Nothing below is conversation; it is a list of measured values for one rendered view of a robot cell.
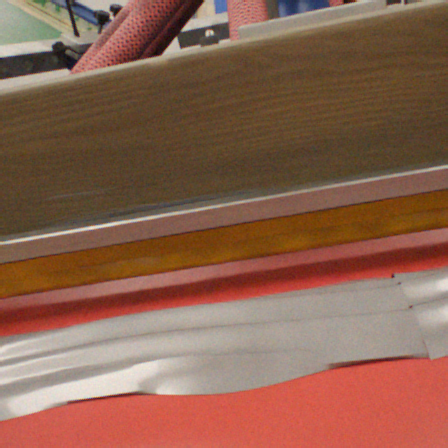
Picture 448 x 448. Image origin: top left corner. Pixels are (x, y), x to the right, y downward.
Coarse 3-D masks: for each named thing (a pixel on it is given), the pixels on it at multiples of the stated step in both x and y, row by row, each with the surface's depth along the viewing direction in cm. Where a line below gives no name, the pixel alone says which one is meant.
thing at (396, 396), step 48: (96, 288) 32; (144, 288) 30; (192, 288) 29; (240, 288) 28; (288, 288) 27; (288, 384) 19; (336, 384) 19; (384, 384) 18; (432, 384) 18; (0, 432) 20; (48, 432) 19; (96, 432) 19; (144, 432) 18; (192, 432) 18; (240, 432) 17; (288, 432) 17; (336, 432) 16; (384, 432) 16; (432, 432) 16
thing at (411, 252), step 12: (444, 228) 30; (384, 240) 30; (396, 240) 30; (408, 240) 30; (420, 240) 29; (432, 240) 29; (444, 240) 29; (384, 252) 29; (396, 252) 28; (408, 252) 28; (420, 252) 28; (432, 252) 27; (444, 252) 27; (396, 264) 27; (408, 264) 27; (420, 264) 26; (432, 264) 26; (444, 264) 26; (432, 360) 19; (444, 360) 19; (444, 372) 18; (444, 384) 18
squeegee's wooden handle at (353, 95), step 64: (128, 64) 27; (192, 64) 26; (256, 64) 26; (320, 64) 26; (384, 64) 26; (0, 128) 28; (64, 128) 28; (128, 128) 27; (192, 128) 27; (256, 128) 27; (320, 128) 27; (384, 128) 26; (0, 192) 29; (64, 192) 28; (128, 192) 28; (192, 192) 28
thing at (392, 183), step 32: (256, 192) 27; (288, 192) 26; (320, 192) 26; (352, 192) 26; (384, 192) 26; (416, 192) 26; (96, 224) 28; (128, 224) 27; (160, 224) 27; (192, 224) 27; (224, 224) 27; (0, 256) 28; (32, 256) 28
